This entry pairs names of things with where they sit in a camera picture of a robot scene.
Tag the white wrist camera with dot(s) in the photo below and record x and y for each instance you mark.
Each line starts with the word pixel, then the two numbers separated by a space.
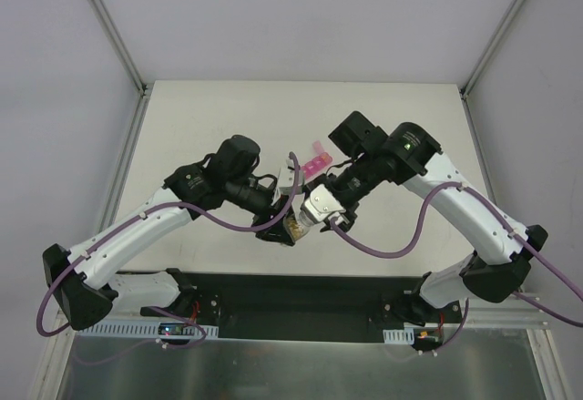
pixel 320 205
pixel 286 179

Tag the pink weekly pill organizer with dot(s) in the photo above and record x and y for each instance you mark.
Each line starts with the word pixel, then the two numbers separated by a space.
pixel 321 161

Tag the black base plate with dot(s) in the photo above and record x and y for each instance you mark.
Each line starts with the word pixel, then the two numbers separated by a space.
pixel 339 309

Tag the white cable duct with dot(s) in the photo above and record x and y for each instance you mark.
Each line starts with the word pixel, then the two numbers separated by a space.
pixel 403 336
pixel 171 330

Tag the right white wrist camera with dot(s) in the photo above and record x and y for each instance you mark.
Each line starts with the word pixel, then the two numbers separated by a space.
pixel 320 205

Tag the right white cable duct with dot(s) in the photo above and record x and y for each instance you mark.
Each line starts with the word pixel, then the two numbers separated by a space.
pixel 403 336

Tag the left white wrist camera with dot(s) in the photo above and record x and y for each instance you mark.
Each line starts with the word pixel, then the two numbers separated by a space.
pixel 286 179

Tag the left aluminium frame post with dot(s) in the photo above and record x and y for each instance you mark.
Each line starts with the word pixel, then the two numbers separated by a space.
pixel 115 39

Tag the clear bottle with yellow pills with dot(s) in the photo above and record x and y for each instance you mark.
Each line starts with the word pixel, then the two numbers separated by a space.
pixel 297 224

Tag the left white cable duct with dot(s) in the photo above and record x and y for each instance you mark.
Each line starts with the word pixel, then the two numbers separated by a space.
pixel 171 330

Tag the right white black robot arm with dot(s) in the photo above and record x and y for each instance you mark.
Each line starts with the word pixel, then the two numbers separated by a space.
pixel 412 158

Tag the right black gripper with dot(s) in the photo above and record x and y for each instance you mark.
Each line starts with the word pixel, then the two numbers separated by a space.
pixel 345 192

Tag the aluminium frame post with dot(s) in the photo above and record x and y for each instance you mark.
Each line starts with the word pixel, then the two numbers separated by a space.
pixel 115 39
pixel 494 42

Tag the right aluminium frame post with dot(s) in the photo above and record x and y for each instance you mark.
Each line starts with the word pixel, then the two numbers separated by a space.
pixel 494 42

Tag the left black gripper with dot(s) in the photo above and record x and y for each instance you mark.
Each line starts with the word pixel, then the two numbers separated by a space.
pixel 271 220

